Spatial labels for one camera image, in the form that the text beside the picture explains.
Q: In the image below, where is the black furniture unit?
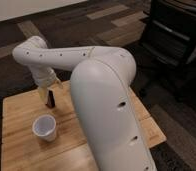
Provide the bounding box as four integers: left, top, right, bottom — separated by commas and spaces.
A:
140, 0, 196, 66

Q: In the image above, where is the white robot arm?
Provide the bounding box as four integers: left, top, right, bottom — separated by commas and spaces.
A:
12, 36, 157, 171

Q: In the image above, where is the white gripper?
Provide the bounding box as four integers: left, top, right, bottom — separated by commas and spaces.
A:
33, 68, 63, 102

